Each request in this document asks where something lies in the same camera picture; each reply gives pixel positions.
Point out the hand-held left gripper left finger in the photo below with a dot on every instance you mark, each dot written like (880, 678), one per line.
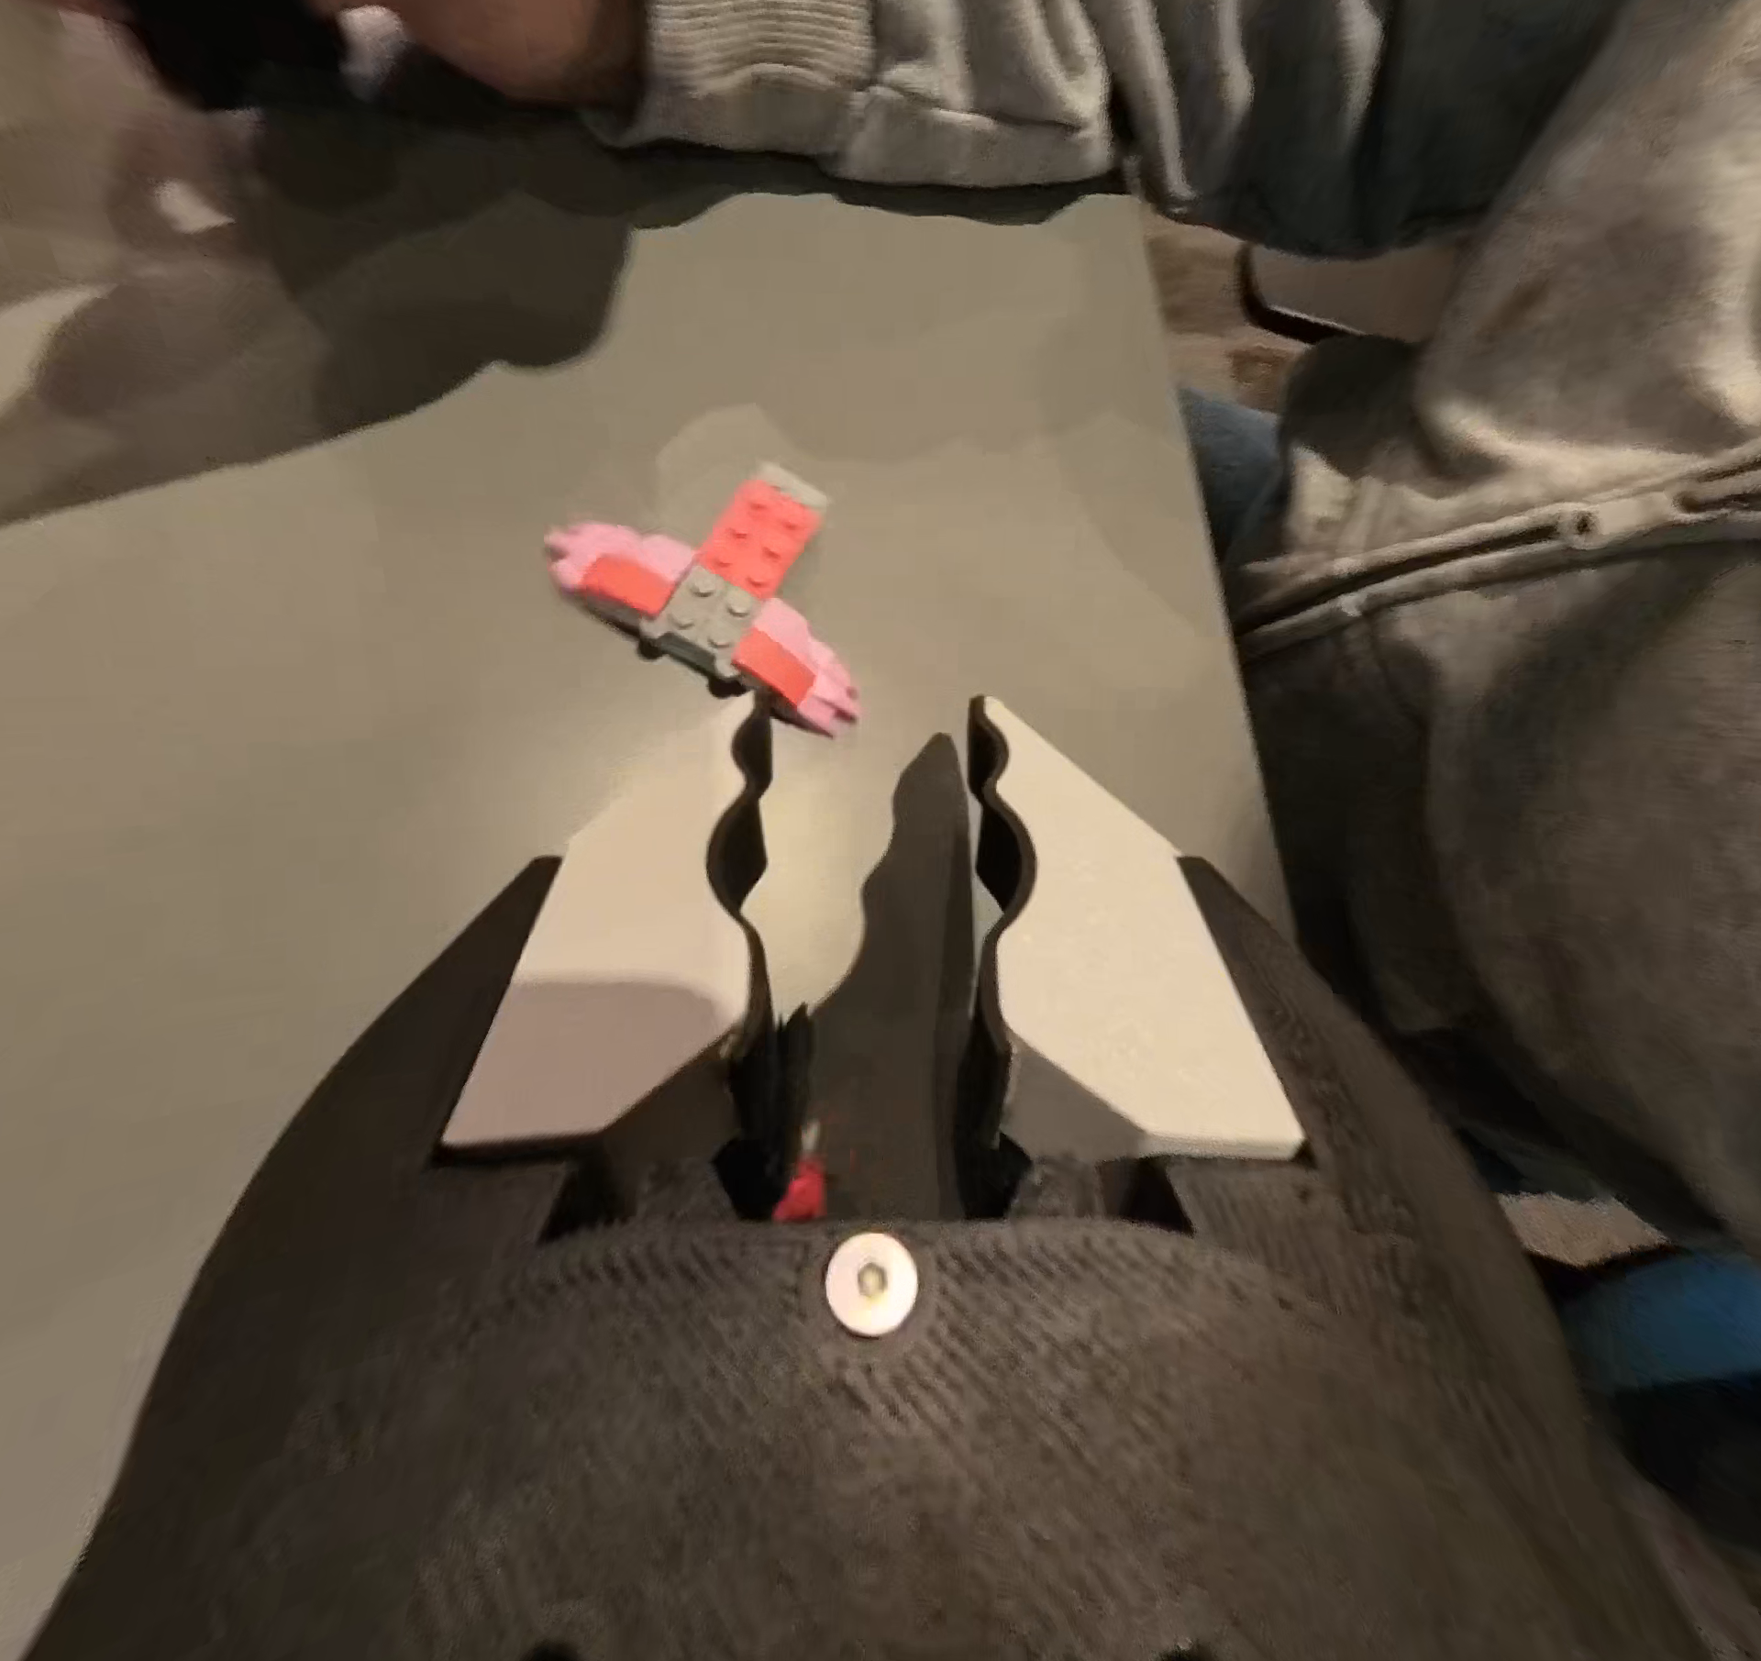
(620, 972)

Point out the person's right hand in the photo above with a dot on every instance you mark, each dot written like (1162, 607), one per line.
(524, 23)

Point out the person's blue trousers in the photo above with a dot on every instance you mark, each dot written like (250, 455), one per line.
(1224, 464)

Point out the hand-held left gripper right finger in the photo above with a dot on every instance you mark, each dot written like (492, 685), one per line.
(1129, 972)

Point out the pink and red brick model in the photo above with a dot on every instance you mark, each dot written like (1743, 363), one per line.
(751, 540)

